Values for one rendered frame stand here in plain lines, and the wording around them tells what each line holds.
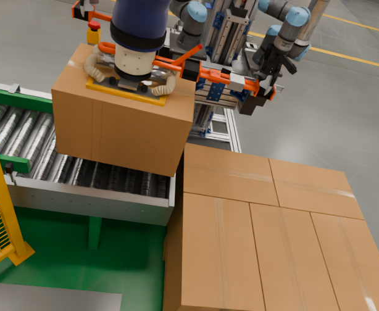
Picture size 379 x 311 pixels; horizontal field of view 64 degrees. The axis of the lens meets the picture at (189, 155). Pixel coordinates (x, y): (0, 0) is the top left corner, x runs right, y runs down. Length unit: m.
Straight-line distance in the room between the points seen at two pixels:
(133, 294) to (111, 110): 1.14
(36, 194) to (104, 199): 0.33
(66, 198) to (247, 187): 1.03
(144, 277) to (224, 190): 0.74
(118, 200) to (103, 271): 0.60
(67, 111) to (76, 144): 0.20
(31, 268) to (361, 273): 1.85
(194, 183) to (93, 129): 0.67
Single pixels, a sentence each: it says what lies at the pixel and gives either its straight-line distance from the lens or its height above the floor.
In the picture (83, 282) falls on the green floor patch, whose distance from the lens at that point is 2.02.
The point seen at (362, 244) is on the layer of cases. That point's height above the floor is 0.54.
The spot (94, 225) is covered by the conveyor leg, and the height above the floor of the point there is 0.31.
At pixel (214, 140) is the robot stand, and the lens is 2.58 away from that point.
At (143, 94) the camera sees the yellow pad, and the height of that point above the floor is 1.09.
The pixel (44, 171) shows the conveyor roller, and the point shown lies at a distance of 1.74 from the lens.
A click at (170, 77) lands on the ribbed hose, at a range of 1.39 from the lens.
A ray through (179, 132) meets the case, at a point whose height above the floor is 0.99.
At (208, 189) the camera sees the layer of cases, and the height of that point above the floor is 0.54.
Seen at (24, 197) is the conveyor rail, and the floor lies 0.50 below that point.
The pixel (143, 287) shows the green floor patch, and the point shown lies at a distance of 2.02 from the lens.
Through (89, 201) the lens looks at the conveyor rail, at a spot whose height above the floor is 0.55.
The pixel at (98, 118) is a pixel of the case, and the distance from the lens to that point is 1.40.
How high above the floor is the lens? 1.91
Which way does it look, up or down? 45 degrees down
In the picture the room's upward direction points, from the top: 21 degrees clockwise
